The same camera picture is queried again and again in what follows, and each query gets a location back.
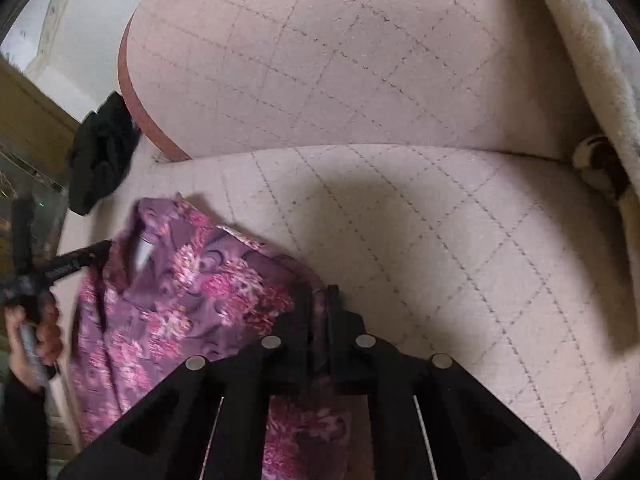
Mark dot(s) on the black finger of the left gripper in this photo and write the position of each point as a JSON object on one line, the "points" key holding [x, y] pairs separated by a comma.
{"points": [[72, 262]]}

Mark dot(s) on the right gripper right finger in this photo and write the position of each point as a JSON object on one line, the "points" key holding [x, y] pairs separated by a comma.
{"points": [[359, 362]]}

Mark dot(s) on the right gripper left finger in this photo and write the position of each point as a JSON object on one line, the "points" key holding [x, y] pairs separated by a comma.
{"points": [[283, 362]]}

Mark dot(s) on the purple floral cloth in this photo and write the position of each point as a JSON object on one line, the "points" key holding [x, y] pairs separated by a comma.
{"points": [[154, 358]]}

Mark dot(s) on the black clothes pile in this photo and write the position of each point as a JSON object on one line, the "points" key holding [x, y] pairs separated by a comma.
{"points": [[101, 154]]}

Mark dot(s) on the person's left hand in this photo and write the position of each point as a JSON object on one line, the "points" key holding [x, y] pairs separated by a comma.
{"points": [[33, 346]]}

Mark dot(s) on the wooden glass door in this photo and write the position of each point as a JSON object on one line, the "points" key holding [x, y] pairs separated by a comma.
{"points": [[36, 137]]}

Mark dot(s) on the pink quilted mattress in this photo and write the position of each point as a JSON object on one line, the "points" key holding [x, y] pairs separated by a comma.
{"points": [[512, 265]]}

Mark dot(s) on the pink cylindrical bolster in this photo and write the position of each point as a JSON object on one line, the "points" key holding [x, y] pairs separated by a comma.
{"points": [[208, 77]]}

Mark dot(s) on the cream floral fleece blanket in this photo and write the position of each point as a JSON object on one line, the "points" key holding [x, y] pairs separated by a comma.
{"points": [[606, 63]]}

